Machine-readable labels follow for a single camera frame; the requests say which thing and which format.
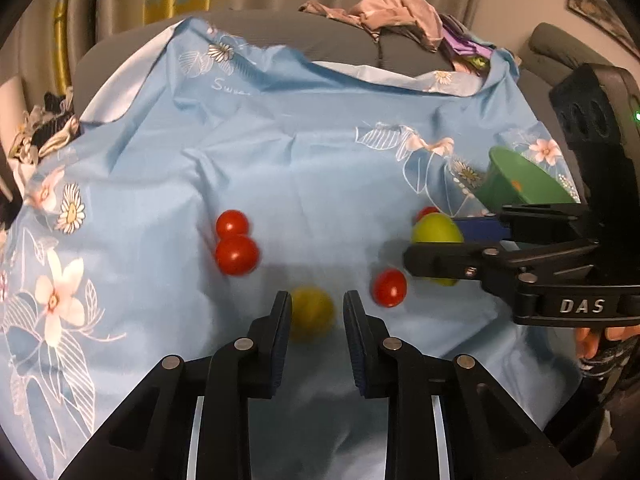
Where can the red cherry tomato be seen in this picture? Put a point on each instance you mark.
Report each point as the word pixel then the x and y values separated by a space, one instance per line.
pixel 390 287
pixel 237 255
pixel 426 212
pixel 232 222

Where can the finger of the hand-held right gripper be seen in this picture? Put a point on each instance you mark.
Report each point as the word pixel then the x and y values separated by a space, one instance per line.
pixel 440 260
pixel 482 230

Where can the green plastic bowl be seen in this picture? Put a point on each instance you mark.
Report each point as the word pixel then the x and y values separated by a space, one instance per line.
pixel 520 175

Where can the yellow curtain strip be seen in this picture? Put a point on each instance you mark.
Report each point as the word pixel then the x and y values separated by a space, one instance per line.
pixel 62 35

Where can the person's right hand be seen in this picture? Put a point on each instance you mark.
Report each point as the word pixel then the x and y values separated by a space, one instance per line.
pixel 587 344

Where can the framed wall picture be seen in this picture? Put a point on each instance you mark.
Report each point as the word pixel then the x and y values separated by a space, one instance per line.
pixel 600 5

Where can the pink crumpled clothes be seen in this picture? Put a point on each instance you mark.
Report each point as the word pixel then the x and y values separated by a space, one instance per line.
pixel 395 10

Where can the purple crumpled cloth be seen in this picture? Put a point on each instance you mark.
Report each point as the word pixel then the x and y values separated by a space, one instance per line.
pixel 465 45

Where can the black white patterned clothes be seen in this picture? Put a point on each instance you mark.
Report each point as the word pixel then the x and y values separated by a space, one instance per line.
pixel 47 130

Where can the blue floral bed sheet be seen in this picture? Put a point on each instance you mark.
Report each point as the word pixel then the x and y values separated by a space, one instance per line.
pixel 300 160

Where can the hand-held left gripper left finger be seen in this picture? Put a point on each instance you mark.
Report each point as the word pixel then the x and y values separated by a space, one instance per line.
pixel 281 330

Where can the yellow-green round fruit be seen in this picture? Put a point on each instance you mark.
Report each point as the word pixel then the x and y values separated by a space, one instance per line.
pixel 435 230

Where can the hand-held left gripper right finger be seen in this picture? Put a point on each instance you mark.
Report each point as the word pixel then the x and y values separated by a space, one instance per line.
pixel 354 330

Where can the yellow round fruit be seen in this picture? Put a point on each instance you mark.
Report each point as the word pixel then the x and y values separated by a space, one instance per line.
pixel 312 312

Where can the small orange fruit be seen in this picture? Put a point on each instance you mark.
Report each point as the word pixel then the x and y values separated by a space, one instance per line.
pixel 517 185

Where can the grey sofa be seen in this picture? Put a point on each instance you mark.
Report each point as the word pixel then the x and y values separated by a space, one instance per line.
pixel 320 35

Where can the grey sofa armrest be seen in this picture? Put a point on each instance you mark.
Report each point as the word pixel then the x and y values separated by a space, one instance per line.
pixel 550 50

